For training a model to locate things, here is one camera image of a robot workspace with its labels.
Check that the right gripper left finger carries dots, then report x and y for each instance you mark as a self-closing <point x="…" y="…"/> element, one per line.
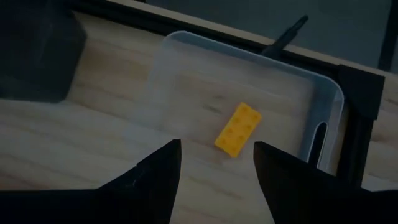
<point x="93" y="205"/>

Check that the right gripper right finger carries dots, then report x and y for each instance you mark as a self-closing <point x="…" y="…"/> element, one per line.
<point x="311" y="199"/>

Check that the black aluminium table frame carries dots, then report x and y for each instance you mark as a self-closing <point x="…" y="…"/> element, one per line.
<point x="360" y="93"/>

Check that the clear plastic bin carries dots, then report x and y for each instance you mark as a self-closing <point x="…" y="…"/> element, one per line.
<point x="192" y="81"/>

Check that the dark grey translucent bin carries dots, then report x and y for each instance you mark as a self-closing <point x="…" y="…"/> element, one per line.
<point x="37" y="53"/>

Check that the yellow toy brick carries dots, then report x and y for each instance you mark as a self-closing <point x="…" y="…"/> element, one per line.
<point x="237" y="129"/>

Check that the black upright peg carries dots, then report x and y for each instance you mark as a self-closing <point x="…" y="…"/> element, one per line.
<point x="284" y="37"/>

